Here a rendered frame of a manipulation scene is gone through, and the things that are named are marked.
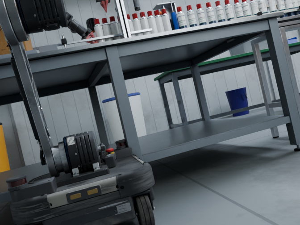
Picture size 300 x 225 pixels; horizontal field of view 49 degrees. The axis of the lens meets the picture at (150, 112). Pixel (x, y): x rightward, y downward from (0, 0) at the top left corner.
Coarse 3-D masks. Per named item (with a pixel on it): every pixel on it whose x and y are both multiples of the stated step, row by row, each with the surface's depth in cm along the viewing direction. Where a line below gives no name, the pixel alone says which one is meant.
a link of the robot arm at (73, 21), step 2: (72, 20) 206; (74, 20) 206; (70, 22) 208; (72, 22) 205; (74, 22) 205; (76, 22) 206; (78, 22) 207; (70, 24) 205; (72, 24) 205; (74, 24) 205; (76, 24) 205; (78, 24) 206; (70, 26) 206; (72, 26) 205; (74, 26) 205; (76, 26) 205; (72, 28) 206; (74, 28) 206; (76, 28) 206; (74, 30) 207
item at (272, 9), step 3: (267, 0) 247; (270, 0) 245; (273, 0) 244; (270, 3) 245; (273, 3) 244; (270, 6) 245; (273, 6) 244; (270, 9) 246; (273, 9) 245; (276, 9) 245
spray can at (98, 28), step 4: (96, 20) 210; (96, 24) 210; (96, 28) 209; (100, 28) 210; (96, 32) 210; (100, 32) 209; (96, 36) 210; (100, 36) 209; (100, 40) 209; (104, 40) 211
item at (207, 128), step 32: (224, 32) 188; (256, 32) 196; (32, 64) 160; (64, 64) 164; (192, 64) 310; (96, 96) 285; (128, 96) 170; (288, 96) 196; (128, 128) 170; (192, 128) 260; (224, 128) 209; (256, 128) 190; (288, 128) 200; (0, 192) 158
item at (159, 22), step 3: (156, 12) 221; (156, 15) 222; (159, 15) 222; (156, 18) 221; (159, 18) 221; (156, 21) 221; (159, 21) 221; (156, 24) 222; (159, 24) 221; (162, 24) 222; (159, 27) 221; (162, 27) 221; (159, 30) 221; (162, 30) 221
